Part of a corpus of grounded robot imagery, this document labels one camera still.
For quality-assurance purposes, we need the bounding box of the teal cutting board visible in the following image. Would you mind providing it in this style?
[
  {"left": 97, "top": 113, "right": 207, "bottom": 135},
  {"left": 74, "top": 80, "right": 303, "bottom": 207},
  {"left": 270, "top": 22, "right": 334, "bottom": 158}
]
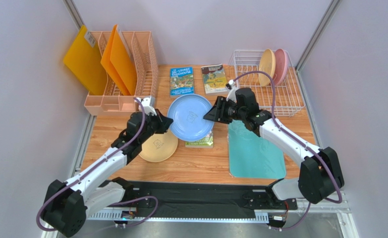
[{"left": 228, "top": 120, "right": 287, "bottom": 179}]

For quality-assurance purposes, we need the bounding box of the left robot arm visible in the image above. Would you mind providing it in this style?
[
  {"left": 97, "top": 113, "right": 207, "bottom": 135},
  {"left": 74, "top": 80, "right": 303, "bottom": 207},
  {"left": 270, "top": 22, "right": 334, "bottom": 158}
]
[{"left": 36, "top": 110, "right": 173, "bottom": 238}]

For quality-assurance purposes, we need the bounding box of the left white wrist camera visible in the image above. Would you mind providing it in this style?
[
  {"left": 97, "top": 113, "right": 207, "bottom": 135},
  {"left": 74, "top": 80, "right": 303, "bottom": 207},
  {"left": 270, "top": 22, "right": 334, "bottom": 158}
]
[{"left": 134, "top": 96, "right": 157, "bottom": 116}]

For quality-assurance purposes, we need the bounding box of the white wire dish rack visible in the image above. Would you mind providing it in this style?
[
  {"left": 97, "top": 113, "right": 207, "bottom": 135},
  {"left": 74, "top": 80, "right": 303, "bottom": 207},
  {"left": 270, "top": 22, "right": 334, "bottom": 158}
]
[{"left": 228, "top": 50, "right": 305, "bottom": 117}]

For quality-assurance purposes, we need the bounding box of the blue treehouse book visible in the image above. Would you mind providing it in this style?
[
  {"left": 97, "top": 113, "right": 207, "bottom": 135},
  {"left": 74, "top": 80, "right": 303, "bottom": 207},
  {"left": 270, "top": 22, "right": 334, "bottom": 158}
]
[{"left": 169, "top": 67, "right": 195, "bottom": 98}]

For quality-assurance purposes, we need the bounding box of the brown cover book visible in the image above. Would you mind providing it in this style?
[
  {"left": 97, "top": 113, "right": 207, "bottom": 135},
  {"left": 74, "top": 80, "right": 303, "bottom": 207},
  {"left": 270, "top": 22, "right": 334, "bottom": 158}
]
[{"left": 201, "top": 64, "right": 228, "bottom": 96}]

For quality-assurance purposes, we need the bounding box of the pink plate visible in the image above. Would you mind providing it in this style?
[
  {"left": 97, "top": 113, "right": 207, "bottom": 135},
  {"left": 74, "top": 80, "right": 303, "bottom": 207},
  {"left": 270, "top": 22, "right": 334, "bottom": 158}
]
[{"left": 273, "top": 49, "right": 288, "bottom": 86}]

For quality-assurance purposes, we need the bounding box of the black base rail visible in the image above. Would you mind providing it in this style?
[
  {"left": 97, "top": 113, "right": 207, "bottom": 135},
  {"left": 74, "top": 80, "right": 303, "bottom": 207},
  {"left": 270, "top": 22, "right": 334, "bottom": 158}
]
[{"left": 91, "top": 179, "right": 298, "bottom": 219}]

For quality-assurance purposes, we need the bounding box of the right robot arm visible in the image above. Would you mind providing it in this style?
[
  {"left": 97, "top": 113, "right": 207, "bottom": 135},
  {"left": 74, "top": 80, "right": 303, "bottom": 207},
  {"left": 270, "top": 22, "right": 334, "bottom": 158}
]
[{"left": 203, "top": 88, "right": 344, "bottom": 204}]

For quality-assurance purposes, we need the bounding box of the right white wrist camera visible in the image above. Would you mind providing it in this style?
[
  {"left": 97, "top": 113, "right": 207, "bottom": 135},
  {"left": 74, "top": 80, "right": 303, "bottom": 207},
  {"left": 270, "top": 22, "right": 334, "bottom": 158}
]
[{"left": 226, "top": 79, "right": 239, "bottom": 103}]

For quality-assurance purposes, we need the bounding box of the yellow folder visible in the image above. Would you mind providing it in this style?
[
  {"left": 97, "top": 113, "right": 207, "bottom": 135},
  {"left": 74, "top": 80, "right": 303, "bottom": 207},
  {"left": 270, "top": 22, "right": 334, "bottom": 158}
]
[{"left": 63, "top": 25, "right": 107, "bottom": 96}]

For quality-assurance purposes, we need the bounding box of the pink file organizer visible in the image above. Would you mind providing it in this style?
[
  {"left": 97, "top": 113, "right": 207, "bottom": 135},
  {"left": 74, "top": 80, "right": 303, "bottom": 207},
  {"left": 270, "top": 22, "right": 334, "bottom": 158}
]
[{"left": 84, "top": 31, "right": 159, "bottom": 116}]

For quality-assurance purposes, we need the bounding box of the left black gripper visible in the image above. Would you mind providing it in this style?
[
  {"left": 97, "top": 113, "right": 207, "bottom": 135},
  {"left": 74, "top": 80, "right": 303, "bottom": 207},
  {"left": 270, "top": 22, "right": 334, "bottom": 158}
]
[{"left": 139, "top": 109, "right": 173, "bottom": 144}]

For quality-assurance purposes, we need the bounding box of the blue plate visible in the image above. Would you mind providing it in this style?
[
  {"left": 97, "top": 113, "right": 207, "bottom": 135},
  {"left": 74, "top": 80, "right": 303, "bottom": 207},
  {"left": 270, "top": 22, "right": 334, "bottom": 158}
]
[{"left": 167, "top": 94, "right": 214, "bottom": 142}]

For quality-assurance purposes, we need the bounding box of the beige plate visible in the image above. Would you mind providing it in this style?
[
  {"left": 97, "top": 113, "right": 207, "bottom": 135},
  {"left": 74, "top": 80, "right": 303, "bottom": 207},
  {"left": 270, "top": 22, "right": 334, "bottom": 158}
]
[{"left": 139, "top": 130, "right": 178, "bottom": 163}]

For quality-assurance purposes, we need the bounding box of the orange folder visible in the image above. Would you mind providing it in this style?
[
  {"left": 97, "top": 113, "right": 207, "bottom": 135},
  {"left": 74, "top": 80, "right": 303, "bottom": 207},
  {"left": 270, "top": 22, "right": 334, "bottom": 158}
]
[{"left": 101, "top": 24, "right": 137, "bottom": 96}]

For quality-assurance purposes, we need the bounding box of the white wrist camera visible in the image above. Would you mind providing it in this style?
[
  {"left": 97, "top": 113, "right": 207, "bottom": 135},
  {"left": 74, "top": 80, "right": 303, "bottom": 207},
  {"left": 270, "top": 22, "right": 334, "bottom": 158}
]
[
  {"left": 134, "top": 96, "right": 157, "bottom": 116},
  {"left": 226, "top": 79, "right": 239, "bottom": 103}
]

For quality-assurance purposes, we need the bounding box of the green treehouse book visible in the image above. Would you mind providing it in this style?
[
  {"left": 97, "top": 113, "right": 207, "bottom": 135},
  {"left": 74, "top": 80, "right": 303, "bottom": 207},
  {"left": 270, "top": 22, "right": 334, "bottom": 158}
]
[{"left": 185, "top": 130, "right": 214, "bottom": 148}]

